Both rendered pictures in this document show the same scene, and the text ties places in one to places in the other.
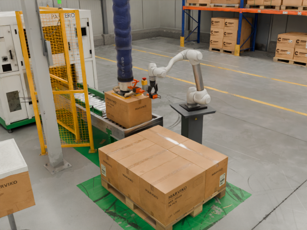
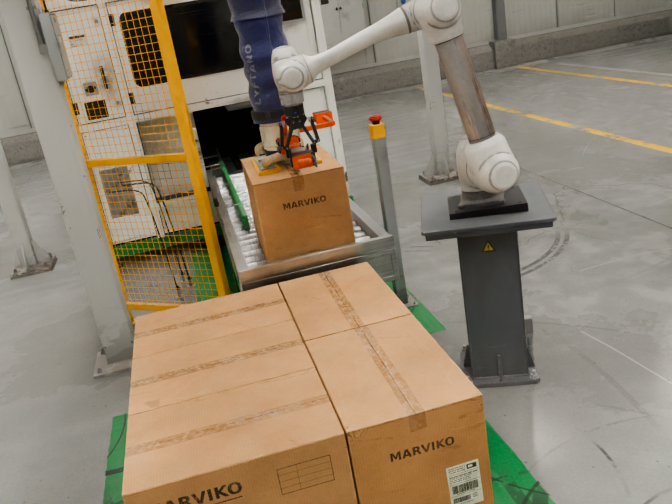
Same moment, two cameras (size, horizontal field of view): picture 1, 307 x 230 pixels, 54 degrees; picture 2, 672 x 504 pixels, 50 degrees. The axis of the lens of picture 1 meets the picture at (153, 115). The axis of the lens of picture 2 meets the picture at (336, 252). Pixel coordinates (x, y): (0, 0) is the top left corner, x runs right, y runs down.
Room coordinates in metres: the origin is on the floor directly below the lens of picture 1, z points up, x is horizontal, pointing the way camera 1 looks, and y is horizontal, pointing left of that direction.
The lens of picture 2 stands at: (1.34, -1.44, 1.65)
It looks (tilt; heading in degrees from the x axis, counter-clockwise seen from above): 20 degrees down; 31
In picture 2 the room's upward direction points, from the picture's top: 10 degrees counter-clockwise
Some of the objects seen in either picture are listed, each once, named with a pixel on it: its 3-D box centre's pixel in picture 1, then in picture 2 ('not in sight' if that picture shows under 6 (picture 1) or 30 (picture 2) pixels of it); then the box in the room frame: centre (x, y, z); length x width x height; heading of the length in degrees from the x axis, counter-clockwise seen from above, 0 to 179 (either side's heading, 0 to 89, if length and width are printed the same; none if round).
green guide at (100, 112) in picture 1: (74, 101); (226, 191); (4.80, 1.33, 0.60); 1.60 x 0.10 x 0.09; 41
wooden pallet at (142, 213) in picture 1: (161, 185); not in sight; (3.11, -0.08, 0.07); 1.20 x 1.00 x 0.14; 41
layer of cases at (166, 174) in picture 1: (161, 166); (286, 398); (3.11, -0.08, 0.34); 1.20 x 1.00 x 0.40; 41
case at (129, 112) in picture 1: (128, 107); (296, 203); (4.08, 0.37, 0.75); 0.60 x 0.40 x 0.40; 39
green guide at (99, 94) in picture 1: (101, 93); not in sight; (5.15, 0.93, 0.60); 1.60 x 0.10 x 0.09; 41
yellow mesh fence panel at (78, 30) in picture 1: (58, 88); (132, 149); (4.11, 1.34, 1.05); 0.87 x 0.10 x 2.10; 93
